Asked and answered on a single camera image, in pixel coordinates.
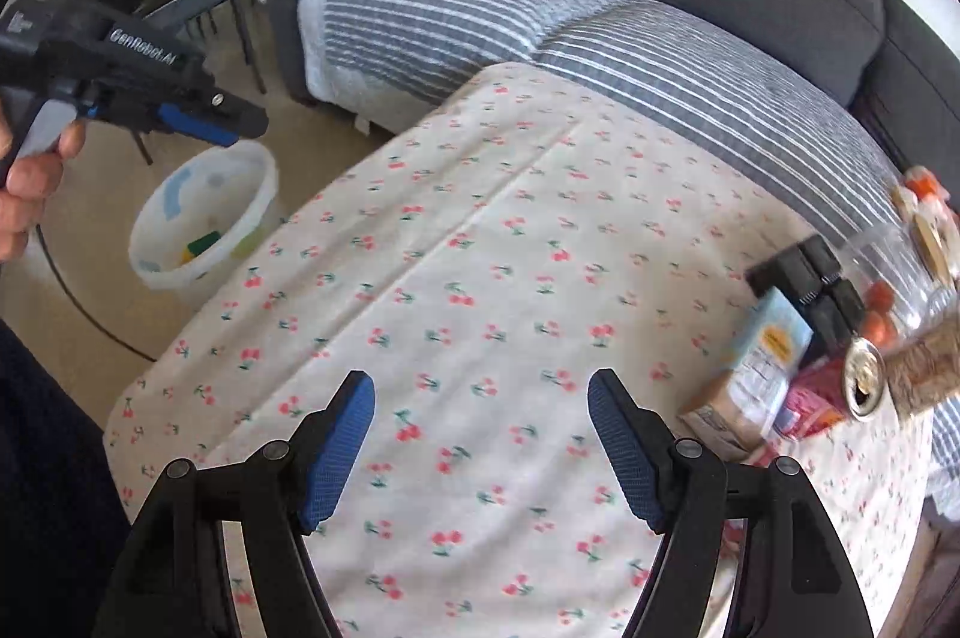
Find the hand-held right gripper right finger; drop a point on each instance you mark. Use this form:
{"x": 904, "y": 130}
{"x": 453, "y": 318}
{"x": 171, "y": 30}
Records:
{"x": 622, "y": 458}

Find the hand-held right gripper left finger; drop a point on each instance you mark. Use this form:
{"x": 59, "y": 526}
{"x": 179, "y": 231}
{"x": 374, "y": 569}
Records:
{"x": 337, "y": 458}

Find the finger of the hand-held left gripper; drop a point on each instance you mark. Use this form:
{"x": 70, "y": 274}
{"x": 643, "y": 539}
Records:
{"x": 232, "y": 117}
{"x": 199, "y": 124}

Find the white patterned trash bin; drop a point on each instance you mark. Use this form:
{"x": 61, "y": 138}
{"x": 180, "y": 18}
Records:
{"x": 247, "y": 233}

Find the green sponge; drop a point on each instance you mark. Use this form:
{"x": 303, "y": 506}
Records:
{"x": 201, "y": 244}

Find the yellow wrapper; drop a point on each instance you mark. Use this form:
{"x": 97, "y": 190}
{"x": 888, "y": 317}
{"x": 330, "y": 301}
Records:
{"x": 184, "y": 254}

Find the person's left hand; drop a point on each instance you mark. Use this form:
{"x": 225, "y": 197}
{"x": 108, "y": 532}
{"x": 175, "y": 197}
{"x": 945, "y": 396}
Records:
{"x": 37, "y": 181}

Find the blue drink carton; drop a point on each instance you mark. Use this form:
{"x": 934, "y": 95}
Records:
{"x": 750, "y": 376}

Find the red drink can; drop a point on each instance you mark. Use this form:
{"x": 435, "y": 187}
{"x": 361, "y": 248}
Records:
{"x": 862, "y": 379}
{"x": 814, "y": 406}

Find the black multipack box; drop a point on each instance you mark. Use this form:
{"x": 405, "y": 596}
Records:
{"x": 810, "y": 286}

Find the cherry print tablecloth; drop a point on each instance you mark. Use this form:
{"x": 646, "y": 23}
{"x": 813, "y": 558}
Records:
{"x": 487, "y": 233}

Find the orange plastic piece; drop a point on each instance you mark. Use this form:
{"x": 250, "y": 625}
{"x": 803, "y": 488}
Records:
{"x": 879, "y": 316}

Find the person's dark blue trousers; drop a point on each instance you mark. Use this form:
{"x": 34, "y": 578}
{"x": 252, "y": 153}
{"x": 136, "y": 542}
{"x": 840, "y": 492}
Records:
{"x": 45, "y": 495}

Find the clear jar of seeds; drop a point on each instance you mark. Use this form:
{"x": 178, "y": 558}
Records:
{"x": 926, "y": 364}

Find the clear plastic container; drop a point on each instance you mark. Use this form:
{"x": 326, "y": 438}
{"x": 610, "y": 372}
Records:
{"x": 900, "y": 263}

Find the orange snack packet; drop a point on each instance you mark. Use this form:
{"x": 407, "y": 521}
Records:
{"x": 922, "y": 182}

